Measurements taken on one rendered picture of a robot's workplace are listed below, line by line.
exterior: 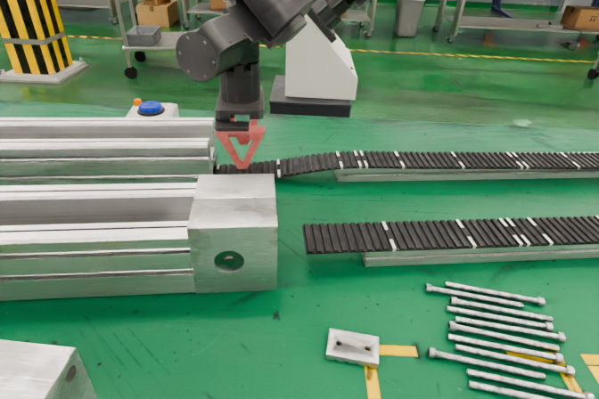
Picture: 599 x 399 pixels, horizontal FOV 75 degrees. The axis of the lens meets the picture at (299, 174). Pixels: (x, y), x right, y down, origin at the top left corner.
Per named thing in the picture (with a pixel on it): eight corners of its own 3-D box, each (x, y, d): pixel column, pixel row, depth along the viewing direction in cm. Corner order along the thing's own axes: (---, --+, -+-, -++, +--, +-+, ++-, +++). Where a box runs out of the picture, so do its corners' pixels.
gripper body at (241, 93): (216, 123, 53) (211, 69, 49) (221, 95, 61) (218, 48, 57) (263, 123, 54) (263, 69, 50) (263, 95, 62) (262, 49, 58)
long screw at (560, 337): (560, 337, 41) (563, 330, 40) (563, 345, 40) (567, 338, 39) (454, 318, 42) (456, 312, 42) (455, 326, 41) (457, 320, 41)
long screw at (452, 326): (447, 332, 40) (450, 326, 40) (447, 324, 41) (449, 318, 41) (557, 355, 39) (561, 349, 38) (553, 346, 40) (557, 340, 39)
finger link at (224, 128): (217, 176, 56) (213, 118, 51) (222, 152, 62) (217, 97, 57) (265, 176, 57) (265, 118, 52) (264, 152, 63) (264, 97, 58)
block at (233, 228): (273, 221, 55) (273, 163, 49) (276, 290, 44) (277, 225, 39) (207, 223, 54) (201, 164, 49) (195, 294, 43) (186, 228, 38)
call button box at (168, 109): (181, 131, 77) (177, 101, 73) (172, 155, 69) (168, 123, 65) (139, 131, 76) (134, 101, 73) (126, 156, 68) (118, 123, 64)
